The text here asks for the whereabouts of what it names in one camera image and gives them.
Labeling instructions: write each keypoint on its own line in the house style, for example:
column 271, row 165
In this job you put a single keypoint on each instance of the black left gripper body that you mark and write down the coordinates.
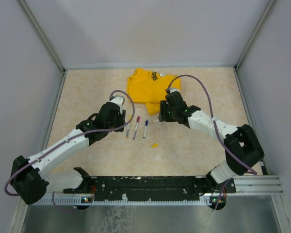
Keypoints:
column 119, row 122

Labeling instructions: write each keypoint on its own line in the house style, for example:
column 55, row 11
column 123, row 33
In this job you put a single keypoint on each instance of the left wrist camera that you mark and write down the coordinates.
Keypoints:
column 118, row 100

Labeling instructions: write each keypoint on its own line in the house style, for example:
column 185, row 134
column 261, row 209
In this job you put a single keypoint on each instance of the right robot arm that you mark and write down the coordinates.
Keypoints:
column 241, row 145

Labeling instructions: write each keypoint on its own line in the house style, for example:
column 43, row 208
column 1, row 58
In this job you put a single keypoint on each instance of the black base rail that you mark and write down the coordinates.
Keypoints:
column 142, row 191

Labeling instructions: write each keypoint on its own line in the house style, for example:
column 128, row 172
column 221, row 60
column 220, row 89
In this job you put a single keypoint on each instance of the white blue-end pen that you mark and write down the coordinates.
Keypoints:
column 144, row 134

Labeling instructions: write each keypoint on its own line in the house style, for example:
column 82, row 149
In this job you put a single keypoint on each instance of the yellow folded t-shirt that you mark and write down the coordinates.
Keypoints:
column 148, row 87

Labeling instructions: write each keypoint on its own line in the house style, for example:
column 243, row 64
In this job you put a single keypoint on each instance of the aluminium frame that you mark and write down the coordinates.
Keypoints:
column 232, row 56

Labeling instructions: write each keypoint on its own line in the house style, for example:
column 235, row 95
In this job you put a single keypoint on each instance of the white purple-end pen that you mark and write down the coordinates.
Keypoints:
column 136, row 128

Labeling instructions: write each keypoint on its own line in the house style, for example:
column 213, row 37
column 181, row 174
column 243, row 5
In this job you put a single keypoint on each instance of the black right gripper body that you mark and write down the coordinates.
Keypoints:
column 167, row 113

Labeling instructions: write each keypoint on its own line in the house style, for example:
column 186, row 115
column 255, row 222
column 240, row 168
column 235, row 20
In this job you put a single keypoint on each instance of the white yellow whiteboard marker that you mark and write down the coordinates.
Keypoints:
column 127, row 130

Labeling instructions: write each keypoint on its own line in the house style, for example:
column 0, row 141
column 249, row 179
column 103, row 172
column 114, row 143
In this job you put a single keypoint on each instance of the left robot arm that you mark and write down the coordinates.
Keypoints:
column 30, row 176

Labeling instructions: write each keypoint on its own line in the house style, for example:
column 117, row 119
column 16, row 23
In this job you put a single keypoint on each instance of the small yellow pen cap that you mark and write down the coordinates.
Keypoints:
column 155, row 145

